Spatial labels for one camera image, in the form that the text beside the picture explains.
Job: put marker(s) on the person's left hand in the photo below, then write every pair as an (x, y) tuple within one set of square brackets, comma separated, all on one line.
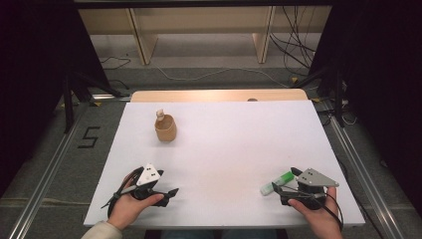
[(127, 209)]

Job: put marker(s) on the white board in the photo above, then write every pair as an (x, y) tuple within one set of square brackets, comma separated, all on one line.
[(225, 146)]

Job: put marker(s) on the light wooden desk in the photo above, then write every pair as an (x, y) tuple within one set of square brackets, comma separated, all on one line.
[(142, 36)]

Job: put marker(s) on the wooden cup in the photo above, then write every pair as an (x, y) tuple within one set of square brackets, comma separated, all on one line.
[(166, 131)]

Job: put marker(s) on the person's right hand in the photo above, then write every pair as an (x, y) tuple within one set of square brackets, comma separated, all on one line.
[(321, 220)]

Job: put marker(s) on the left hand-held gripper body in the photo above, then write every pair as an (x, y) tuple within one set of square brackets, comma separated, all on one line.
[(147, 176)]

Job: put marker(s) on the black tripod stand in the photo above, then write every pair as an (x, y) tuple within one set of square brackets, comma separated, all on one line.
[(338, 96), (69, 106)]

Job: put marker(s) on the wooden table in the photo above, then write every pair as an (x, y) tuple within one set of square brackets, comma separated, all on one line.
[(199, 95)]

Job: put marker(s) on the small white bottle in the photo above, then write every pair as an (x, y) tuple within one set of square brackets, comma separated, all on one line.
[(160, 114)]

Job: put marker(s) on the black curtain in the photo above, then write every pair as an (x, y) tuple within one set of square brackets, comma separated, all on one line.
[(30, 83), (384, 83)]

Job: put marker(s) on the green and white glue stick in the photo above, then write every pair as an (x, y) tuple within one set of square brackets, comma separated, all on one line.
[(280, 182)]

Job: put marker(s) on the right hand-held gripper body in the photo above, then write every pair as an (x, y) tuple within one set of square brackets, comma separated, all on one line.
[(313, 179)]

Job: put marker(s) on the yellow tape piece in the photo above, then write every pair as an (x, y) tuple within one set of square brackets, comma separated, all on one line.
[(97, 104), (294, 80), (316, 99)]

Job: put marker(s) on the short aluminium rail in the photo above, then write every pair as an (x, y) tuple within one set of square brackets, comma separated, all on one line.
[(109, 97)]

